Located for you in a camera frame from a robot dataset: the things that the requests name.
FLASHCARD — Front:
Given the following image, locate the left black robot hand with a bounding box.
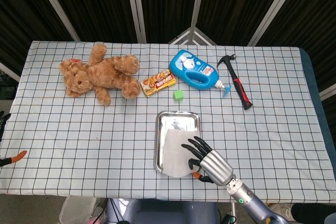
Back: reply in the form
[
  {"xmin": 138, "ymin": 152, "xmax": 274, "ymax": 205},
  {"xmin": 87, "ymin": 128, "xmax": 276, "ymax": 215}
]
[{"xmin": 0, "ymin": 113, "xmax": 28, "ymax": 167}]

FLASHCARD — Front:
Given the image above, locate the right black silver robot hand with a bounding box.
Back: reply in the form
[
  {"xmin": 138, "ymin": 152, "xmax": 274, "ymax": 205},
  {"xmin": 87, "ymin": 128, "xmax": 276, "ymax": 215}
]
[{"xmin": 181, "ymin": 136, "xmax": 235, "ymax": 185}]

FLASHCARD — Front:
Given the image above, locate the white cloth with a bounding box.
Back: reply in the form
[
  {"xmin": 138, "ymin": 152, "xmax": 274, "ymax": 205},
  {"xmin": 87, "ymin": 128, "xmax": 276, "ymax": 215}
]
[{"xmin": 163, "ymin": 129, "xmax": 203, "ymax": 179}]

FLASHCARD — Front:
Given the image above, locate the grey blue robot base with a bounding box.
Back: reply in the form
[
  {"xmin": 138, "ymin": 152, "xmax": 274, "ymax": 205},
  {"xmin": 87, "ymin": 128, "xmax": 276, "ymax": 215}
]
[{"xmin": 104, "ymin": 198, "xmax": 220, "ymax": 224}]

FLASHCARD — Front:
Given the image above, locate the shiny metal tray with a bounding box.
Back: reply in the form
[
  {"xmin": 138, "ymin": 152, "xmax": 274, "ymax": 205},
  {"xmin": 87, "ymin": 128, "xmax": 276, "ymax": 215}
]
[{"xmin": 153, "ymin": 110, "xmax": 203, "ymax": 174}]

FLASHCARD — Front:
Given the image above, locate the white black grid tablecloth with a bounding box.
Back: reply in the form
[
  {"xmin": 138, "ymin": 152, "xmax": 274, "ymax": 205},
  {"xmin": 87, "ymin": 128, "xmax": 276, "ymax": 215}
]
[{"xmin": 0, "ymin": 40, "xmax": 332, "ymax": 204}]

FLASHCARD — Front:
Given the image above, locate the black red claw hammer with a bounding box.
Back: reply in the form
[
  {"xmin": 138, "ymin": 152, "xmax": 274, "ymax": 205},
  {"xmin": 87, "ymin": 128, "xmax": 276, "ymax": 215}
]
[{"xmin": 216, "ymin": 54, "xmax": 253, "ymax": 111}]

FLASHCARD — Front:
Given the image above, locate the white shoe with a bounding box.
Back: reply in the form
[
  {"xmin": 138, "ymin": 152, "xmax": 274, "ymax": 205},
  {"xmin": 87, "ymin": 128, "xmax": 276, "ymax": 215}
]
[{"xmin": 272, "ymin": 202, "xmax": 297, "ymax": 222}]

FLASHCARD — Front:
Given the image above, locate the yellow red snack box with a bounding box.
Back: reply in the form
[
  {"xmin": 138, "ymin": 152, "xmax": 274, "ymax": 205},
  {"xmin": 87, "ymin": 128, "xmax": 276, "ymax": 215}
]
[{"xmin": 140, "ymin": 69, "xmax": 177, "ymax": 98}]

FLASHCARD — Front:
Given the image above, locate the blue detergent bottle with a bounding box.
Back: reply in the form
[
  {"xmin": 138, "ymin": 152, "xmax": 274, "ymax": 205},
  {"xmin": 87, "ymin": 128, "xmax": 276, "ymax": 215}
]
[{"xmin": 169, "ymin": 49, "xmax": 233, "ymax": 98}]

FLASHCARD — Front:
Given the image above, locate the clear plastic container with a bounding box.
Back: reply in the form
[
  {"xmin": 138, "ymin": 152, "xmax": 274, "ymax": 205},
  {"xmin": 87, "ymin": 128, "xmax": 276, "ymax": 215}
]
[{"xmin": 59, "ymin": 196, "xmax": 97, "ymax": 224}]

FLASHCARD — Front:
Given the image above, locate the brown plush teddy bear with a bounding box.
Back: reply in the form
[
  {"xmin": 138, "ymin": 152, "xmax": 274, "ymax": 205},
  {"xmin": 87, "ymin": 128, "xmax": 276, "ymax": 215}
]
[{"xmin": 58, "ymin": 44, "xmax": 142, "ymax": 106}]

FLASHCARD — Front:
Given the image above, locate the blue table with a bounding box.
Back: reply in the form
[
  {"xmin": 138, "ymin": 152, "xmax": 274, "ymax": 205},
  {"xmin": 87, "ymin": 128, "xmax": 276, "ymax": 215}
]
[{"xmin": 299, "ymin": 47, "xmax": 336, "ymax": 175}]

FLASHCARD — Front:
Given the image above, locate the dark folding partition screen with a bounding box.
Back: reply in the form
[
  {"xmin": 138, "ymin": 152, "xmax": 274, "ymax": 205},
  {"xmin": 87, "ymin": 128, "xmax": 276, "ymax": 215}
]
[{"xmin": 0, "ymin": 0, "xmax": 336, "ymax": 109}]

